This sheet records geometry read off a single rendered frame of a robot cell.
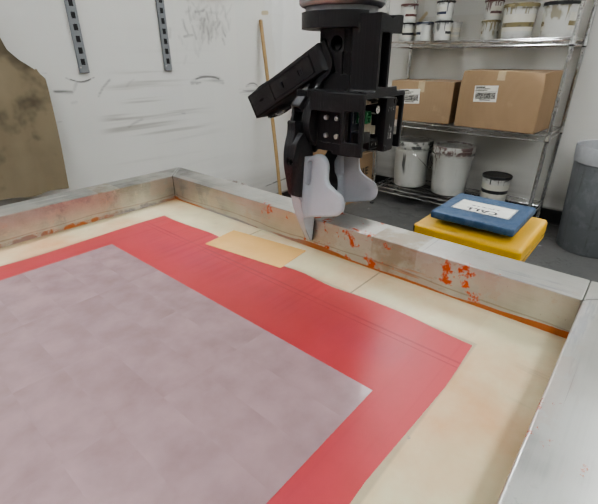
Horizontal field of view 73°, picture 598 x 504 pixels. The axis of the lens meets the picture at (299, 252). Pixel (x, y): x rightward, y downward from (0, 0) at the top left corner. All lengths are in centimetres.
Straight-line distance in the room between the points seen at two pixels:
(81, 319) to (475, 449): 30
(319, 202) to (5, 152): 200
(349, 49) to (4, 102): 199
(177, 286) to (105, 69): 217
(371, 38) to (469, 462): 31
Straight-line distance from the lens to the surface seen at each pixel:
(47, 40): 241
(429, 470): 24
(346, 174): 45
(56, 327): 37
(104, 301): 39
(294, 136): 39
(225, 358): 30
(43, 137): 235
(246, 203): 50
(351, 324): 33
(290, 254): 43
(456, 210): 55
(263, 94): 45
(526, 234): 56
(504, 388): 30
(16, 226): 55
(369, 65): 37
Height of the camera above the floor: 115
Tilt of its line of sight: 26 degrees down
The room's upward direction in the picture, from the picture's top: straight up
